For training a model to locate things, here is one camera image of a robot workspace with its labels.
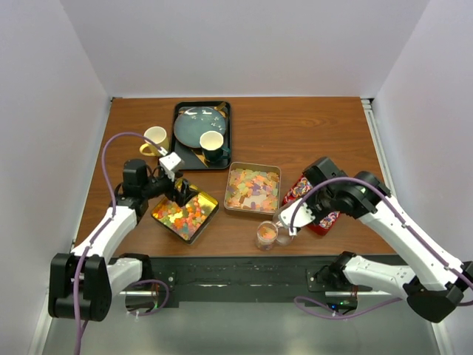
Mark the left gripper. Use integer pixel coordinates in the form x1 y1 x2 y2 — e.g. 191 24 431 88
141 169 197 206

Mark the red tin of lollipops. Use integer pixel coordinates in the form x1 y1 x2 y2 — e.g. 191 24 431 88
282 175 340 237

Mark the gold tin of star candies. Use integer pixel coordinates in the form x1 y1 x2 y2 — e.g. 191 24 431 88
151 183 219 245

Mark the clear plastic scoop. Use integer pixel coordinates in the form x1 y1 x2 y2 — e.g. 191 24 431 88
273 206 294 228

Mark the clear glass lid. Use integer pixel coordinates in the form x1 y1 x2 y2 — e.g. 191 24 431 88
276 228 293 246

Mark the glass goblet jar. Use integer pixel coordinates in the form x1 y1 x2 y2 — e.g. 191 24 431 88
256 221 278 251

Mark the silver tin of gummies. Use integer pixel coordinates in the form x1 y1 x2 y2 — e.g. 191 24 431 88
224 162 282 215

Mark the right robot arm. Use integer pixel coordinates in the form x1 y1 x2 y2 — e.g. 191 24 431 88
301 157 472 323

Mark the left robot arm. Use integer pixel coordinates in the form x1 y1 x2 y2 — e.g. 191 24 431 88
48 152 197 322

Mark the black tray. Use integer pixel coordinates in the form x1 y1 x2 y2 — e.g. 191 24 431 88
170 101 232 170

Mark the yellow mug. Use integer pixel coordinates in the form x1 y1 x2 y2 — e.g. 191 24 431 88
139 126 170 157

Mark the dark green cup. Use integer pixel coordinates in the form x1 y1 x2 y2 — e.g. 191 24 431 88
200 131 231 163

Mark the dark teal plate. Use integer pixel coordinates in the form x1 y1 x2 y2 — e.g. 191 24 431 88
173 106 227 148

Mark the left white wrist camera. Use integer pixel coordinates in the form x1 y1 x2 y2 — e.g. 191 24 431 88
159 152 185 182

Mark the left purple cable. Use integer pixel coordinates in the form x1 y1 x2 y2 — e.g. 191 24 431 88
72 132 171 355

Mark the purple cable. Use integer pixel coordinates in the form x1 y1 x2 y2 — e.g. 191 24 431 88
72 132 171 355
289 176 473 319

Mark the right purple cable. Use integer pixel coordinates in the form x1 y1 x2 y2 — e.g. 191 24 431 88
289 176 473 319

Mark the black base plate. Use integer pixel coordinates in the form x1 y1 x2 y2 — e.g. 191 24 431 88
150 256 368 308

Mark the aluminium frame rail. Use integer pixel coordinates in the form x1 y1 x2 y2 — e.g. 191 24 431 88
27 96 455 355

